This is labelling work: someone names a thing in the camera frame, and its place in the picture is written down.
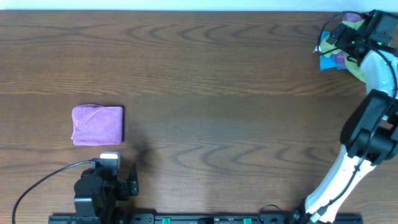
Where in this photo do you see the folded purple cloth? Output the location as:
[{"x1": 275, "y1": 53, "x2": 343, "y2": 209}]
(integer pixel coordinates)
[{"x1": 71, "y1": 104, "x2": 123, "y2": 146}]

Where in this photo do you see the blue cloth in pile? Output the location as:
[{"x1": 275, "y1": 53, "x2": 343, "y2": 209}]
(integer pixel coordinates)
[{"x1": 319, "y1": 30, "x2": 348, "y2": 72}]

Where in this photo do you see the purple cloth in pile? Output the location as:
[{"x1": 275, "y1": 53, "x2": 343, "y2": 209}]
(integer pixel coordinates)
[{"x1": 333, "y1": 13, "x2": 364, "y2": 68}]

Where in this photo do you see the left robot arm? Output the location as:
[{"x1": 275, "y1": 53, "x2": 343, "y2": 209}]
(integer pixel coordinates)
[{"x1": 74, "y1": 159, "x2": 139, "y2": 223}]

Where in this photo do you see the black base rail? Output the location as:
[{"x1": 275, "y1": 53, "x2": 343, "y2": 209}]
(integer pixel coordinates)
[{"x1": 48, "y1": 213, "x2": 364, "y2": 224}]

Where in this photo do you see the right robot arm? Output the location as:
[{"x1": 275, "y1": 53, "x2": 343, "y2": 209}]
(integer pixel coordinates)
[{"x1": 261, "y1": 10, "x2": 397, "y2": 223}]

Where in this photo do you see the green cloth on pile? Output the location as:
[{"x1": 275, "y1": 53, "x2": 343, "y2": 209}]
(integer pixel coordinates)
[{"x1": 315, "y1": 31, "x2": 365, "y2": 82}]

